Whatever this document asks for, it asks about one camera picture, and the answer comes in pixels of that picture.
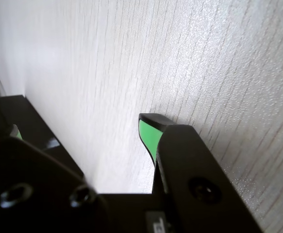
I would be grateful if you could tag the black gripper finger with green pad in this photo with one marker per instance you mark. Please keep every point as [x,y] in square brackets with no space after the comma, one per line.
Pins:
[192,165]
[29,174]

